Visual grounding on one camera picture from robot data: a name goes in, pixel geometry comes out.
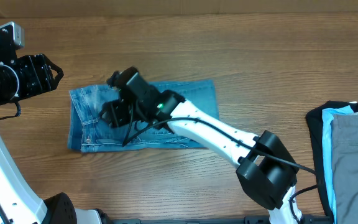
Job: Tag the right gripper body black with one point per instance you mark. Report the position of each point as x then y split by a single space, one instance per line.
123 113

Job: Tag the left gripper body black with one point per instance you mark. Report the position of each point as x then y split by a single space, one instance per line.
13 85

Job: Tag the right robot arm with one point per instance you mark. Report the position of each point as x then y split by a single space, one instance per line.
264 167

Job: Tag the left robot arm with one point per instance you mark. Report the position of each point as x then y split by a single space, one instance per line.
18 202

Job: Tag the black folded garment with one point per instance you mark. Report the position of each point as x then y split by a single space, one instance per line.
315 124

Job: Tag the light blue folded garment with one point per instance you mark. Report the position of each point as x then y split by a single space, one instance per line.
326 140

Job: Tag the grey folded garment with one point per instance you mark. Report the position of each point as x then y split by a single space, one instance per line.
345 167

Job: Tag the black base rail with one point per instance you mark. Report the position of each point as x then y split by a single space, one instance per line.
308 219

